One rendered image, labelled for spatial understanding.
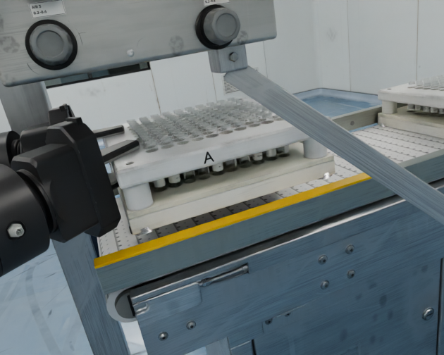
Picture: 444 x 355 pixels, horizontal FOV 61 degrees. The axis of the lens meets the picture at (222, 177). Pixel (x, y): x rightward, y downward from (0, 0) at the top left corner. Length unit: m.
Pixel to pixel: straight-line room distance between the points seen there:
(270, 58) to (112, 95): 2.38
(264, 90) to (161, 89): 5.09
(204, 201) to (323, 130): 0.14
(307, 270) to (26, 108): 0.46
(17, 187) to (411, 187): 0.35
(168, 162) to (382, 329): 0.48
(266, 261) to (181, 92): 5.13
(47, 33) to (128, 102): 5.13
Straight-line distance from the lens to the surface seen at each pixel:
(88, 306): 0.75
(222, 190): 0.40
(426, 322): 0.79
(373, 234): 0.52
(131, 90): 5.40
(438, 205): 0.42
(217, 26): 0.30
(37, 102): 0.63
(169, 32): 0.32
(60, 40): 0.28
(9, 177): 0.35
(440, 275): 0.76
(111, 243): 0.50
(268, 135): 0.41
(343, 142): 0.39
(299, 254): 0.46
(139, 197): 0.39
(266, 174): 0.42
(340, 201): 0.46
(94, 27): 0.31
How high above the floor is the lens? 1.13
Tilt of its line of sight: 20 degrees down
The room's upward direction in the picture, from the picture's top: 10 degrees counter-clockwise
